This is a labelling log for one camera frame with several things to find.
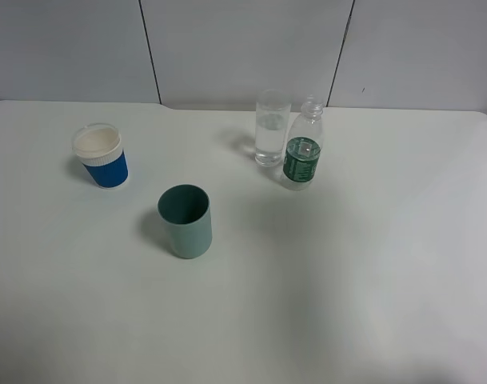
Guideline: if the clear bottle green label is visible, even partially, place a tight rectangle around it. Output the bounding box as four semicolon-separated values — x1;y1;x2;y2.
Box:
281;95;324;190

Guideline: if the green plastic cup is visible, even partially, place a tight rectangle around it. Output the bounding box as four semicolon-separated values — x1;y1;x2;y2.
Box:
157;184;213;259

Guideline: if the blue white paper cup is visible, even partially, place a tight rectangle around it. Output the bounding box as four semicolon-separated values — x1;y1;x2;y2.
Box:
72;122;129;189

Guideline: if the tall clear glass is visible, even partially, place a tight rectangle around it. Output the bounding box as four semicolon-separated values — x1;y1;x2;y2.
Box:
255;90;291;166

